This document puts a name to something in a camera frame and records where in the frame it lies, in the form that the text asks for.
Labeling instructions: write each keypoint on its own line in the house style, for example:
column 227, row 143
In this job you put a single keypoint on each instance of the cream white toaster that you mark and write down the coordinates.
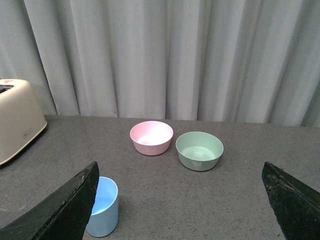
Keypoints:
column 21, row 117

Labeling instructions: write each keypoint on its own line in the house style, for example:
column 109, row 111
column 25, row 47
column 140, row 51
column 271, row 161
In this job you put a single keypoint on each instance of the pink plastic bowl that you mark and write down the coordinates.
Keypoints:
column 151, row 138

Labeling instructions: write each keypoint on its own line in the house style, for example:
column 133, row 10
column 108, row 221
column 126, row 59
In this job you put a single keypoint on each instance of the light blue plastic cup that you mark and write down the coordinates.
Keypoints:
column 105, row 212

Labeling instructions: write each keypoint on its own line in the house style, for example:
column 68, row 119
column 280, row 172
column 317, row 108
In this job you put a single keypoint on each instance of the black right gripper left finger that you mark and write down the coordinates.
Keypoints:
column 63, row 215

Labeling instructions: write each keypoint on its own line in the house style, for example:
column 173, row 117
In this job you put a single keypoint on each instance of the green plastic bowl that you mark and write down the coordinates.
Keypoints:
column 199, row 151

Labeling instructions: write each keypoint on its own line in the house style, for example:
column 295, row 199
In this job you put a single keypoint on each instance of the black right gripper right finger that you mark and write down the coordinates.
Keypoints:
column 295, row 204

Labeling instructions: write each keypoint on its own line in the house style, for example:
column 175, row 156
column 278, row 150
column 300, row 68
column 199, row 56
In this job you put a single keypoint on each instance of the grey pleated curtain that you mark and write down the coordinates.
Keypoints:
column 245, row 61

